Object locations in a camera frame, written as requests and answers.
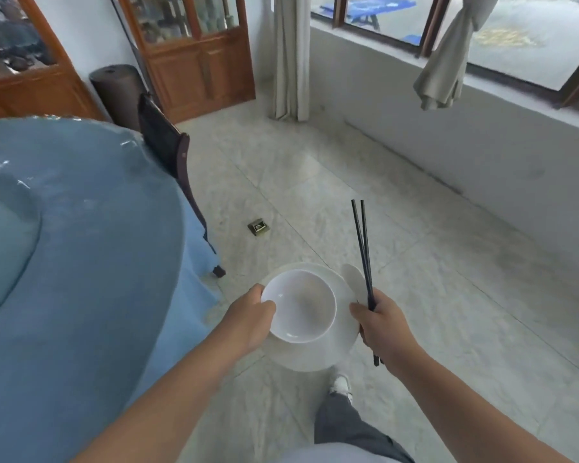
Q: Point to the person's right hand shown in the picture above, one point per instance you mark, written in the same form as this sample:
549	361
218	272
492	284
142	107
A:
386	332

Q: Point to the person's left hand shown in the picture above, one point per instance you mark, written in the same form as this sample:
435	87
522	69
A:
245	323

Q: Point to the person's right thumb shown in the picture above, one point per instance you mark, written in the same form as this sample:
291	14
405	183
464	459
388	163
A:
360	313

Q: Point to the person's left thumb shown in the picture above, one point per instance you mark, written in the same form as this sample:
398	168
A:
267	309

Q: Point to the white round plate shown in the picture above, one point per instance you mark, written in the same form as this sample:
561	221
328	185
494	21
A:
318	354

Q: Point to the black chopstick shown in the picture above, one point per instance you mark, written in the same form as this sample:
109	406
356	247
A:
358	236
364	245

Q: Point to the person's left forearm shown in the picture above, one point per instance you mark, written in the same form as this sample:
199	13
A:
169	405

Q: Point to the person's right forearm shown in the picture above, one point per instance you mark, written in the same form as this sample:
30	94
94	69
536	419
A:
458	405

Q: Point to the white bowl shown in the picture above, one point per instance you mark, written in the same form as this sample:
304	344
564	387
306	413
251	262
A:
301	306

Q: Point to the white ceramic spoon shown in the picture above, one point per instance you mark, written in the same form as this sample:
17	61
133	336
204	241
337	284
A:
352	279

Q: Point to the person's white shoe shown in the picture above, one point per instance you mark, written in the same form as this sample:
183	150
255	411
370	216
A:
340	386

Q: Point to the brass floor socket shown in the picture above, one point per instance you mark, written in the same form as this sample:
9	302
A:
258	228

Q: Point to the person's grey trouser leg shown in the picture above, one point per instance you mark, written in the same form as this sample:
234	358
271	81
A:
352	429

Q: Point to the person's white shirt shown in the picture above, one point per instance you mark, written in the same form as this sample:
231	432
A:
337	454

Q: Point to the blue tablecloth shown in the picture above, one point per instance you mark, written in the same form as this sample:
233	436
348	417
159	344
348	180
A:
101	294

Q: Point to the dark wooden chair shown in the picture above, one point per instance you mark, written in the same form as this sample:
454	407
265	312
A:
171	149

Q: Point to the beige hanging curtain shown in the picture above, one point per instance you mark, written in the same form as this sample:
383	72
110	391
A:
291	52

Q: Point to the black cylindrical roll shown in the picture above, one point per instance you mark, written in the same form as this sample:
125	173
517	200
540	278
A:
118	93

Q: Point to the beige knotted curtain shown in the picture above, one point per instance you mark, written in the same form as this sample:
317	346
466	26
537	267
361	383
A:
446	57

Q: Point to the round glass turntable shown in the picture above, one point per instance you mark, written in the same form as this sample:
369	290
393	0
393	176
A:
5	245

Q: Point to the wooden glass-door cabinet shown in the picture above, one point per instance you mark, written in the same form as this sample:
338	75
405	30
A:
193	48
14	57

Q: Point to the dark long pole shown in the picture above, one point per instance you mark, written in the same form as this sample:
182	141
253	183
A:
132	48

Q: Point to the blue outdoor table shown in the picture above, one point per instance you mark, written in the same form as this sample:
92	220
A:
362	7

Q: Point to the brown wooden window frame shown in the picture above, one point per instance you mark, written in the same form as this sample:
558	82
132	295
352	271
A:
574	77

